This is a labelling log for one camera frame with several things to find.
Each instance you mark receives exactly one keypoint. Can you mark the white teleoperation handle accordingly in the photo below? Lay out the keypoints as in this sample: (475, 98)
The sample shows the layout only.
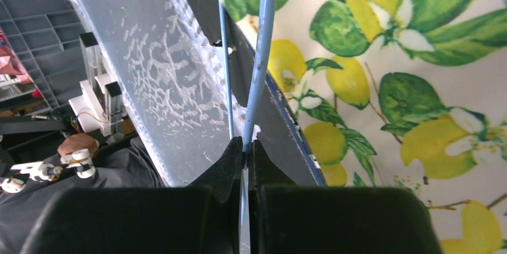
(14, 177)

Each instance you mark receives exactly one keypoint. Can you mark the operator hand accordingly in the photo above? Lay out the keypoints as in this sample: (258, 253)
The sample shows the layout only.
(78, 142)

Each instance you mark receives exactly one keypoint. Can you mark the grey plastic crate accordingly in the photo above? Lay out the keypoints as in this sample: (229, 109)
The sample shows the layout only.
(45, 36)

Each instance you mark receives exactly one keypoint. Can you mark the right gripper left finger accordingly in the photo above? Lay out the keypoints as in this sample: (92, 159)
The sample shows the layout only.
(202, 217)

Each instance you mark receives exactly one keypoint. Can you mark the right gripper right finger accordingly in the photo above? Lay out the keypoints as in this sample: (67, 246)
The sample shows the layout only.
(290, 218)

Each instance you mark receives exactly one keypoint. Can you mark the lemon print skirt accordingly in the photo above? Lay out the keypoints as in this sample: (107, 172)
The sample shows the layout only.
(404, 93)

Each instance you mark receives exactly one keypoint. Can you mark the light blue hanger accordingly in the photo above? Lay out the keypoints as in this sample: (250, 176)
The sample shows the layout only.
(248, 169)

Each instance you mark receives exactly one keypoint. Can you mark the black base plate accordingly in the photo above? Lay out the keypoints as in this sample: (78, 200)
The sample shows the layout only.
(279, 135)

